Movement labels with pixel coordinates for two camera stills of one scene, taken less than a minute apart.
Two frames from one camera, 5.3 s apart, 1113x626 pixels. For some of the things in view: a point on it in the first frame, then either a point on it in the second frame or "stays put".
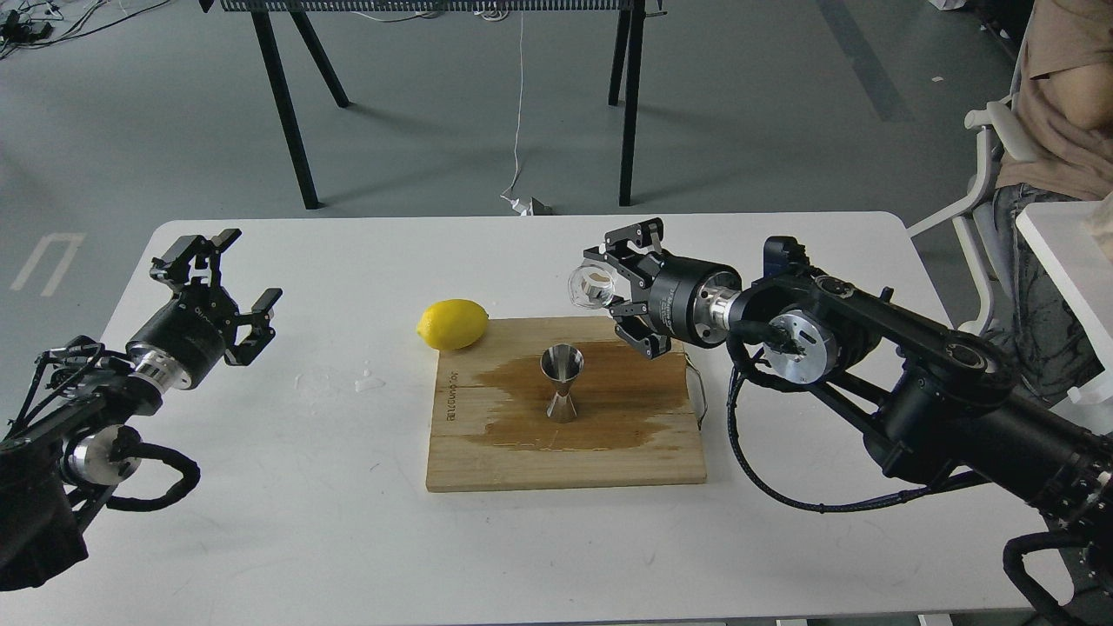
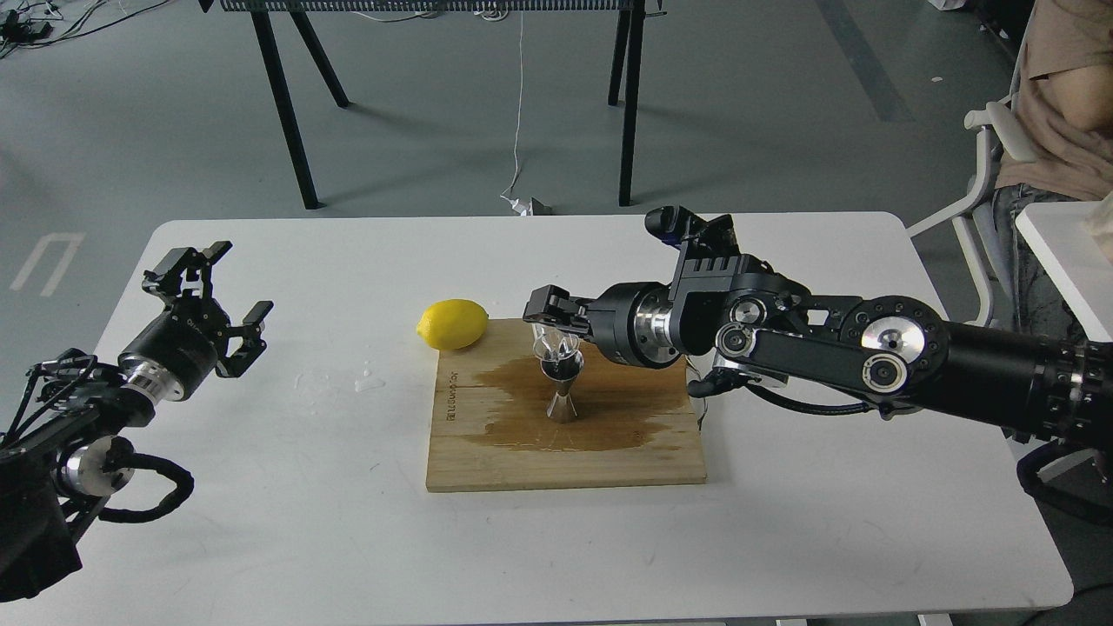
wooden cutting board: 636,421 stays put
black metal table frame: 259,9 stays put
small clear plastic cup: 590,287 -> 551,342
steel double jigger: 562,362 stays put
